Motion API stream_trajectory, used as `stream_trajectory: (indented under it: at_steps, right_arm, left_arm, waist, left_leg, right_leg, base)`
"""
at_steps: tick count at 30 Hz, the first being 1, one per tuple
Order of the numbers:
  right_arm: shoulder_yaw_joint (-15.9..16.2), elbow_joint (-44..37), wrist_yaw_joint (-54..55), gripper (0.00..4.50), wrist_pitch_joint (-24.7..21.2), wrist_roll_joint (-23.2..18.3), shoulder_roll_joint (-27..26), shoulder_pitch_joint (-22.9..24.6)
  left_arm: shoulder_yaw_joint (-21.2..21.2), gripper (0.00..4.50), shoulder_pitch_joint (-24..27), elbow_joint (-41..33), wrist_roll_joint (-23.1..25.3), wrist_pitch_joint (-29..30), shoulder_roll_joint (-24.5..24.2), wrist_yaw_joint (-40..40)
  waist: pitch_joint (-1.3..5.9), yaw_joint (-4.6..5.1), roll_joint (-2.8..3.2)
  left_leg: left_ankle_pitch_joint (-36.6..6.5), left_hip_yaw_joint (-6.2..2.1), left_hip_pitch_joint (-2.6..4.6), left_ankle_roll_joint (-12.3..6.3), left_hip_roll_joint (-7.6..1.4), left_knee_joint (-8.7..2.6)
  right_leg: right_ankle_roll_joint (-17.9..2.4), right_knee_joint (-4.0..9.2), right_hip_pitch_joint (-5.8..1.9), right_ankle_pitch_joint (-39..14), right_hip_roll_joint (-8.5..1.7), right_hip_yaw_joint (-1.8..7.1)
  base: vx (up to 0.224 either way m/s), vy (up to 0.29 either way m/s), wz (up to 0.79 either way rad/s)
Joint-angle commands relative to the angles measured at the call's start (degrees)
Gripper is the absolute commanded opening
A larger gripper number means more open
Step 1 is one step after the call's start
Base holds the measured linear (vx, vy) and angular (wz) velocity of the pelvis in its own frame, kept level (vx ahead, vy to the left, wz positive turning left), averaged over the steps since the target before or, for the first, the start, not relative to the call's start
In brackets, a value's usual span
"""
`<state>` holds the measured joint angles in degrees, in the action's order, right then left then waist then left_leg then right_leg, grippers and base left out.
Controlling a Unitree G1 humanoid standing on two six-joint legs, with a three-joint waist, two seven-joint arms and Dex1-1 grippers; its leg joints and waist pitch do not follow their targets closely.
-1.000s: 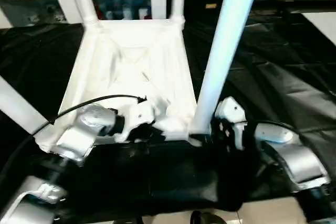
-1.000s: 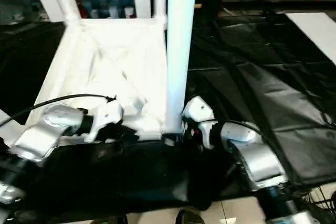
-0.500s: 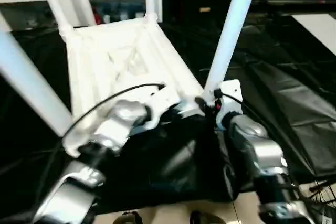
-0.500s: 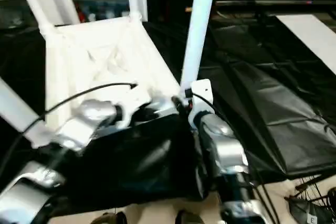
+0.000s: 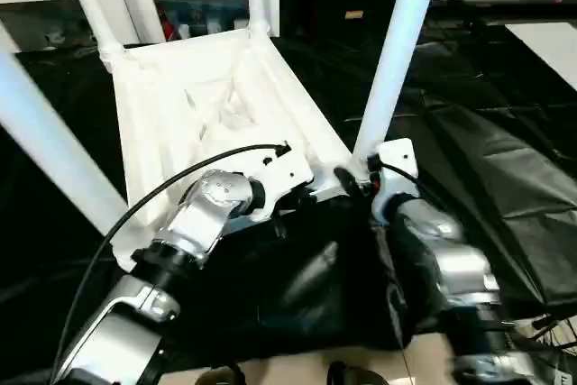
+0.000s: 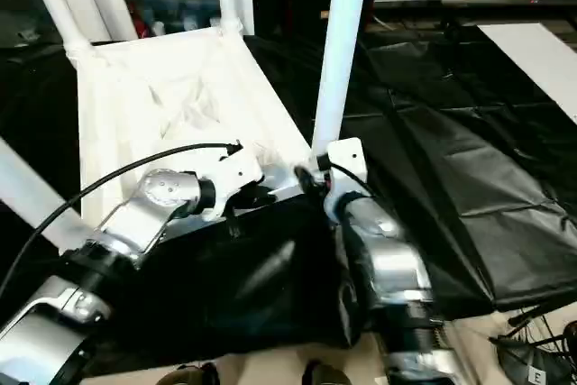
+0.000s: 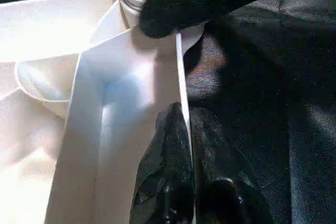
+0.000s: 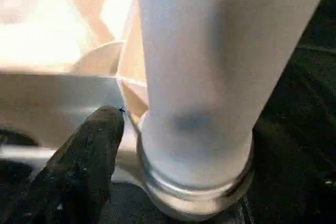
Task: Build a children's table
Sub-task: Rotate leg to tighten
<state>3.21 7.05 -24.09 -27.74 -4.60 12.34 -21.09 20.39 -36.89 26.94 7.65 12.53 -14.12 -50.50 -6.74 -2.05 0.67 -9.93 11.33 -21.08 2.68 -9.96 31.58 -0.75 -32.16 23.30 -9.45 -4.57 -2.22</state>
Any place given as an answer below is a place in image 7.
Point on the black plastic mat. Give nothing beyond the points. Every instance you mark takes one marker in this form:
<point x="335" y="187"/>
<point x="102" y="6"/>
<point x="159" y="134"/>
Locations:
<point x="273" y="103"/>

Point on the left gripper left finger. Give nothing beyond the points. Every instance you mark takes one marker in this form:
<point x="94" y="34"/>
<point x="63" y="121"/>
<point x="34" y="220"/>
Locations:
<point x="165" y="171"/>

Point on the white plastic table top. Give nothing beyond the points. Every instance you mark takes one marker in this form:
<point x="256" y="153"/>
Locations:
<point x="79" y="87"/>

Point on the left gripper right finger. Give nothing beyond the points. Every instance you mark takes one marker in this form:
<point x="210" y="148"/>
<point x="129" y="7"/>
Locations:
<point x="226" y="182"/>

